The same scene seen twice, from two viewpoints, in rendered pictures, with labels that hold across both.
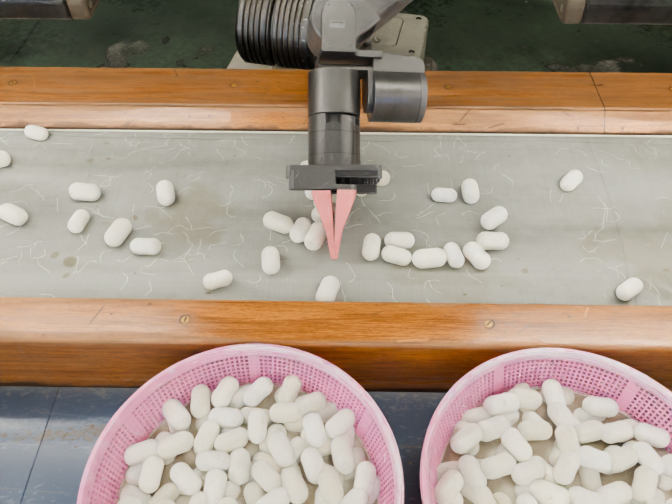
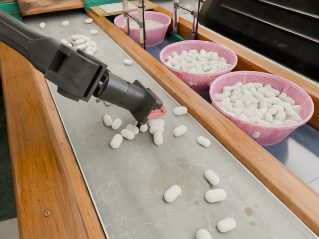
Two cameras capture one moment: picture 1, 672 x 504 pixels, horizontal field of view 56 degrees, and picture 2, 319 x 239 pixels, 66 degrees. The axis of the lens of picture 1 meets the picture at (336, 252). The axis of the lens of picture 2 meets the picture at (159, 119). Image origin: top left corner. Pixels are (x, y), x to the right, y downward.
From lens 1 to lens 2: 0.83 m
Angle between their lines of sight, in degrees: 76
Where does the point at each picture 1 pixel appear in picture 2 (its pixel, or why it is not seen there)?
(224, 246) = (182, 153)
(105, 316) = (258, 156)
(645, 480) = (183, 55)
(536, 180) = not seen: hidden behind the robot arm
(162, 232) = (195, 182)
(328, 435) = (224, 97)
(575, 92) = (22, 80)
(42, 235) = not seen: outside the picture
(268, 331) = (213, 111)
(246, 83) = (43, 206)
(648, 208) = not seen: hidden behind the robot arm
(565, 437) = (183, 65)
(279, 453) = (240, 101)
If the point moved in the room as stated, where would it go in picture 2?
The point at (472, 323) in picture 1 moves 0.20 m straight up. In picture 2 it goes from (168, 77) to (170, 7)
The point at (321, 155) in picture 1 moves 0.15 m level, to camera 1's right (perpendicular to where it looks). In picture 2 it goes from (143, 92) to (117, 64)
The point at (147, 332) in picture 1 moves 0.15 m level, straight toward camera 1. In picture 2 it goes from (248, 139) to (265, 105)
